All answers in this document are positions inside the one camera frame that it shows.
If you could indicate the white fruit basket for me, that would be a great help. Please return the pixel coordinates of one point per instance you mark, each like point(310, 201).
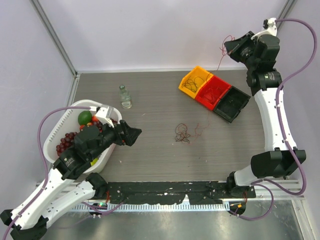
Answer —
point(69, 123)

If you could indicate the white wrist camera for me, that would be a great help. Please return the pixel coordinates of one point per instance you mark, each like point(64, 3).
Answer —
point(268, 28)
point(103, 113)

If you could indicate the purple grape bunch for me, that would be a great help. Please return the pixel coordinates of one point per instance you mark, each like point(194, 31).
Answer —
point(66, 142)

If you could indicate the green lime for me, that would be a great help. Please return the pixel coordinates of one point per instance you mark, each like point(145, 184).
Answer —
point(84, 117)

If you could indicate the yellow plastic bin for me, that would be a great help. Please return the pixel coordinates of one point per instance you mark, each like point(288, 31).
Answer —
point(194, 81)

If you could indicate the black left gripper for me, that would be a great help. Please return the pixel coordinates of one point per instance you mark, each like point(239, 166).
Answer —
point(130, 135)

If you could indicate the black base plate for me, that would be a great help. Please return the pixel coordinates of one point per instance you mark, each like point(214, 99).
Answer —
point(173, 192)

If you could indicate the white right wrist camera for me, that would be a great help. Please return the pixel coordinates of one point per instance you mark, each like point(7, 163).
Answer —
point(268, 28)

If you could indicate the black plastic bin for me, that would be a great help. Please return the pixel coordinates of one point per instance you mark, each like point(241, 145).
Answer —
point(231, 104)

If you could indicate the clear glass bottle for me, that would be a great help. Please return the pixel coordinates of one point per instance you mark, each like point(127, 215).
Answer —
point(125, 97)

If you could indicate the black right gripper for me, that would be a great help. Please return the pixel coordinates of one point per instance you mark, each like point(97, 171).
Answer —
point(233, 47)

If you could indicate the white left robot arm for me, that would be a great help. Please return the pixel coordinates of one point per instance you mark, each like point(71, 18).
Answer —
point(31, 219)

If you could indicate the red plastic bin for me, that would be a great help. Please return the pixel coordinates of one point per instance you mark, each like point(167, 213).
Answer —
point(212, 92)

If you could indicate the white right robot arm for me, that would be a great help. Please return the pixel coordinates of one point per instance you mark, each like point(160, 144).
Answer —
point(281, 156)

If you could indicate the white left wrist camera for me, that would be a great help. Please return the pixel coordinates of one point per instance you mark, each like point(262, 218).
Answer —
point(103, 113)

